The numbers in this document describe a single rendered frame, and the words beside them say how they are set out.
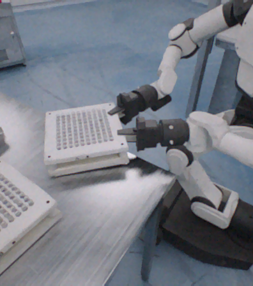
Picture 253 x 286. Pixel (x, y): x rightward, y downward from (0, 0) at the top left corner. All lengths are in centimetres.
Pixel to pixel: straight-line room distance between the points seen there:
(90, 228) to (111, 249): 8
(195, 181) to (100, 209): 74
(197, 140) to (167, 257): 93
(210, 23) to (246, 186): 128
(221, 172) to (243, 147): 132
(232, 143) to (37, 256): 57
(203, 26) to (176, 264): 122
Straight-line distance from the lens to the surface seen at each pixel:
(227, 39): 193
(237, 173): 205
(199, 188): 133
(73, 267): 61
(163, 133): 74
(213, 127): 72
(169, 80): 97
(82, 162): 74
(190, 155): 118
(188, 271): 155
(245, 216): 139
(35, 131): 94
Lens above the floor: 143
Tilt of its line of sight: 43 degrees down
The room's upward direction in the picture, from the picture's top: straight up
